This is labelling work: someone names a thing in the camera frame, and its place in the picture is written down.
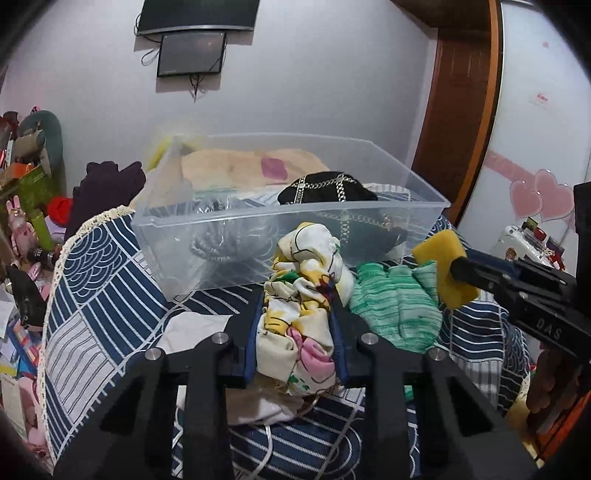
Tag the black bag with chain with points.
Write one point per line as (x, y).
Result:
(366, 232)

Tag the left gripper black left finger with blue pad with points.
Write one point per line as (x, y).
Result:
(129, 436)

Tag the teal plush pillow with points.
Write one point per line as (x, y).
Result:
(39, 139)

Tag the yellow sponge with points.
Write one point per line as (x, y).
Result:
(444, 248)

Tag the yellow curved tube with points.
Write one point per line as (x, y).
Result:
(187, 145)

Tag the beige blanket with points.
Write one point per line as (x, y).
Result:
(210, 169)

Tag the clear plastic storage bin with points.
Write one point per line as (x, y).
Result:
(164, 223)

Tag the green bottle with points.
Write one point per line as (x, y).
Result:
(43, 235)

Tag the yellow floral cloth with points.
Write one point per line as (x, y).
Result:
(294, 345)

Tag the small wall monitor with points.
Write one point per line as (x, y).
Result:
(191, 53)

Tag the large wall television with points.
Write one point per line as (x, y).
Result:
(161, 16)

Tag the pink plush rabbit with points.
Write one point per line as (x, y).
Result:
(23, 236)

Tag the white wardrobe sliding door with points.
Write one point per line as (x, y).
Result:
(540, 143)

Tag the red plush item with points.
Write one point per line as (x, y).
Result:
(59, 210)

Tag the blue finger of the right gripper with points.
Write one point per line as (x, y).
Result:
(486, 272)

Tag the dark purple garment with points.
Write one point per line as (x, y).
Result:
(104, 187)

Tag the blue white patterned tablecloth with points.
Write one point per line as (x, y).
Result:
(105, 308)

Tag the green cardboard box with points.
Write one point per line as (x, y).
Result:
(35, 190)

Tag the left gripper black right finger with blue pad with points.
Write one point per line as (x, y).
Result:
(461, 436)

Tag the white appliance with stickers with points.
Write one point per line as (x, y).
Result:
(528, 241)

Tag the green knitted cloth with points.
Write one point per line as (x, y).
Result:
(399, 303)

